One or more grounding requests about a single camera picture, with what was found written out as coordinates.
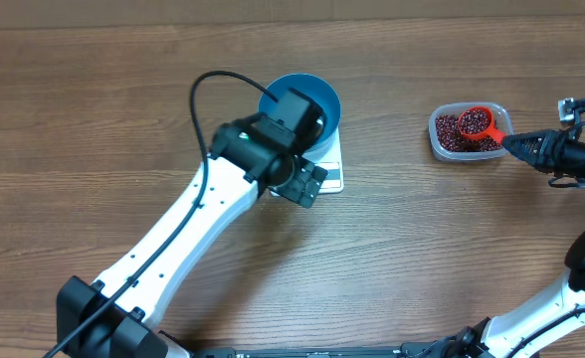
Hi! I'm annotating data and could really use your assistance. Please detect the white digital kitchen scale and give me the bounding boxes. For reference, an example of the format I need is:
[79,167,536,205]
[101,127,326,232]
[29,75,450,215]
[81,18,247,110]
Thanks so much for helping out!
[270,126,345,197]

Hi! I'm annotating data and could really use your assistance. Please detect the red measuring scoop blue handle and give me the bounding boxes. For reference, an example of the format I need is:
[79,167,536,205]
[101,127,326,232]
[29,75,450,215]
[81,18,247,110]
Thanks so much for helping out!
[457,106,507,144]

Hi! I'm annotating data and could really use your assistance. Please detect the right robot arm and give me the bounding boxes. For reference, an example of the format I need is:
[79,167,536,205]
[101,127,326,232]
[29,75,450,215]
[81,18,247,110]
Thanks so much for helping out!
[441,130,585,358]

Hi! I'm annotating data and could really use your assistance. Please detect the red beans in container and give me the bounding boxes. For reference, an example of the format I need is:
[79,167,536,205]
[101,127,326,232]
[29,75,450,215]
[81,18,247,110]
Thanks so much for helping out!
[435,114,502,152]

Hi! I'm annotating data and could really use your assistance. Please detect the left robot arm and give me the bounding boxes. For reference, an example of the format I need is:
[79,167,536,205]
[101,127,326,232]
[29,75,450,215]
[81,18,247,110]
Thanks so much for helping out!
[49,87,342,358]

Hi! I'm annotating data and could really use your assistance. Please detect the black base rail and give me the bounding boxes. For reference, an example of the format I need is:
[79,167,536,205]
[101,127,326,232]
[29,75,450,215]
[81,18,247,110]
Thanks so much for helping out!
[185,338,453,358]

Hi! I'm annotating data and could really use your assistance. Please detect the blue bowl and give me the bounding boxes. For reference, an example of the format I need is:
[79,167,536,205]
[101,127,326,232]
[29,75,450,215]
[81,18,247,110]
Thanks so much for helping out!
[267,74,342,154]

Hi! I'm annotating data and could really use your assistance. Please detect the clear plastic container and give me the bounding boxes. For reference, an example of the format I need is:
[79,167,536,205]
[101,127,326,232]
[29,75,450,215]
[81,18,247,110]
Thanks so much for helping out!
[429,102,513,162]

